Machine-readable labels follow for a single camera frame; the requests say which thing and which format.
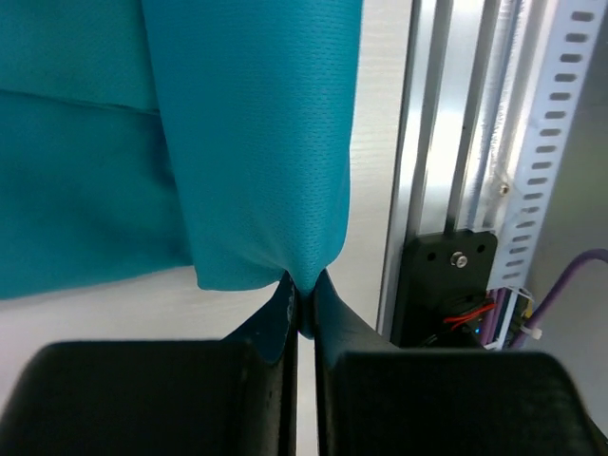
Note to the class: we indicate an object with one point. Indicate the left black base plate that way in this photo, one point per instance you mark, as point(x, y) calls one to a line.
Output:
point(442, 294)

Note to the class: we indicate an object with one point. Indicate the white slotted cable duct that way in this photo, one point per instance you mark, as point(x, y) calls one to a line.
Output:
point(568, 36)

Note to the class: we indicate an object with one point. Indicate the aluminium front rail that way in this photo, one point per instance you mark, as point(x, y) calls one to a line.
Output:
point(468, 68)

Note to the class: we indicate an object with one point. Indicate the teal t shirt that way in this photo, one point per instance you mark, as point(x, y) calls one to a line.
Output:
point(142, 136)

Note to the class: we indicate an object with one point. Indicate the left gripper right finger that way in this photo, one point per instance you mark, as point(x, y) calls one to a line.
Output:
point(376, 399)

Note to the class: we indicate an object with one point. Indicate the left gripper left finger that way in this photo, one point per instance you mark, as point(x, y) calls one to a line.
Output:
point(233, 396)

